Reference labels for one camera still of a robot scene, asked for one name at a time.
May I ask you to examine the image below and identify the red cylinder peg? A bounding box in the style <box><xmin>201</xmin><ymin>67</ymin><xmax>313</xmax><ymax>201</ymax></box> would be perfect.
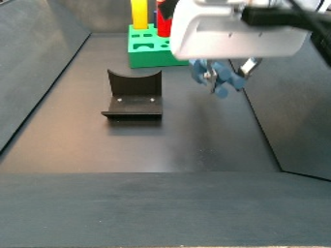
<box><xmin>157</xmin><ymin>9</ymin><xmax>173</xmax><ymax>38</ymax></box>

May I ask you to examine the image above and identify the black curved fixture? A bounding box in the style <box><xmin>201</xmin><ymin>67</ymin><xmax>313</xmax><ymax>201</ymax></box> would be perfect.
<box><xmin>102</xmin><ymin>70</ymin><xmax>163</xmax><ymax>118</ymax></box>

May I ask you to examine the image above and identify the yellow rectangular block peg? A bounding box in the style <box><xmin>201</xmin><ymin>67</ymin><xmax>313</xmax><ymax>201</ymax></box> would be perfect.
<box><xmin>131</xmin><ymin>0</ymin><xmax>147</xmax><ymax>29</ymax></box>

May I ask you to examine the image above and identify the light blue three prong object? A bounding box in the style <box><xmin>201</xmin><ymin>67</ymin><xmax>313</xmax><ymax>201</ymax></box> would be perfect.
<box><xmin>189</xmin><ymin>59</ymin><xmax>246</xmax><ymax>99</ymax></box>

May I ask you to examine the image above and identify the green shape sorter block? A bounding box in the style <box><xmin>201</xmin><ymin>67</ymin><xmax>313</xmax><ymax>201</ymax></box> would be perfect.
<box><xmin>129</xmin><ymin>24</ymin><xmax>189</xmax><ymax>69</ymax></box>

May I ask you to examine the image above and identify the black cable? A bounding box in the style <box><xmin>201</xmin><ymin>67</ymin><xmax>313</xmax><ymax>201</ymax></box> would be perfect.
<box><xmin>241</xmin><ymin>0</ymin><xmax>331</xmax><ymax>66</ymax></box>

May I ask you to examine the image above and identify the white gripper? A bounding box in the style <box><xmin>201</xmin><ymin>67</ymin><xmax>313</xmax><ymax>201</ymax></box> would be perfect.
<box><xmin>170</xmin><ymin>0</ymin><xmax>309</xmax><ymax>93</ymax></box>

